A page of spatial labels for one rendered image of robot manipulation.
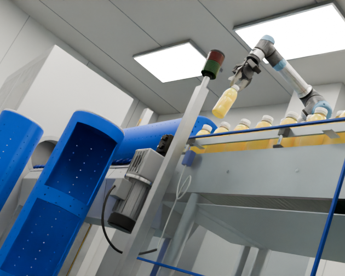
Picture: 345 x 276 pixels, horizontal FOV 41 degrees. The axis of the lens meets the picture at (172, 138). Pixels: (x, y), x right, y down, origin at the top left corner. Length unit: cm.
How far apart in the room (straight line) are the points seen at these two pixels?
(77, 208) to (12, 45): 531
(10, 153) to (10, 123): 18
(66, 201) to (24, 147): 84
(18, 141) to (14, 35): 456
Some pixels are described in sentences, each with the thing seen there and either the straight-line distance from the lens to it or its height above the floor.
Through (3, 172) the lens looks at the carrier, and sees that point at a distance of 290.
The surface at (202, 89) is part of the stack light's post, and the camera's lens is 173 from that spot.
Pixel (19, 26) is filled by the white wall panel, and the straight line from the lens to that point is 744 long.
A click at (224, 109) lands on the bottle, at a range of 225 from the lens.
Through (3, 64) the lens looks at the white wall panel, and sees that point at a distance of 723.
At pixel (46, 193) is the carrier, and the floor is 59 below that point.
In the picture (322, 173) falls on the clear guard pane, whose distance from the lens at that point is 126.
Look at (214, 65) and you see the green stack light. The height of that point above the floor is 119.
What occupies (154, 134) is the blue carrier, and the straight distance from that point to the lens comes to 237.
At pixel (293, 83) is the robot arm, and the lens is 271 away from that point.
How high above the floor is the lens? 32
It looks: 19 degrees up
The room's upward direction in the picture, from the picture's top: 24 degrees clockwise
